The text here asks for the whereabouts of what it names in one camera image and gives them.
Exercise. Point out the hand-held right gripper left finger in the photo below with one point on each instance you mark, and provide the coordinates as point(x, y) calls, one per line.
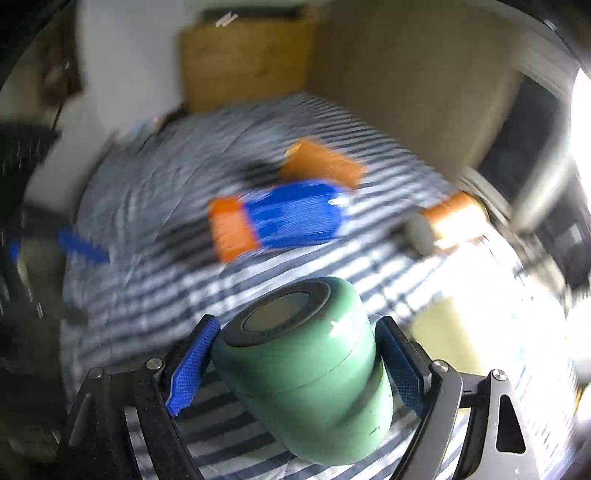
point(191, 369)

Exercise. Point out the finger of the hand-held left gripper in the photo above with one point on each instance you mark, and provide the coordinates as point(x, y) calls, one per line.
point(14, 251)
point(83, 247)

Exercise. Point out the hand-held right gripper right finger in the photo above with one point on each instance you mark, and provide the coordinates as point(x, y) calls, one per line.
point(399, 364)

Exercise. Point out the green cup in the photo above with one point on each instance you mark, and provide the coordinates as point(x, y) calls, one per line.
point(300, 364)

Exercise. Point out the orange cup with grey base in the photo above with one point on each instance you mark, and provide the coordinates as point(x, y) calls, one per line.
point(455, 219)

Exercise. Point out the blue and orange cup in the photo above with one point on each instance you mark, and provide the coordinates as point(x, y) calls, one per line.
point(286, 217)

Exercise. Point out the cream container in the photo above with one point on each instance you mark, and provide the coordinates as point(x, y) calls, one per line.
point(450, 332)

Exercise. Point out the striped blanket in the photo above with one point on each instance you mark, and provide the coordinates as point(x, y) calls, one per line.
point(184, 286)

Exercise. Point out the wooden nightstand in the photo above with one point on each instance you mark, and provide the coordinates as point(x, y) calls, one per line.
point(244, 64)

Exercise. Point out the dark flat object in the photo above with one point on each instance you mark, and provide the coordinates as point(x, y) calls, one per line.
point(251, 14)

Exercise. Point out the wooden headboard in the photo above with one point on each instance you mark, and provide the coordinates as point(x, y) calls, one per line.
point(415, 78)

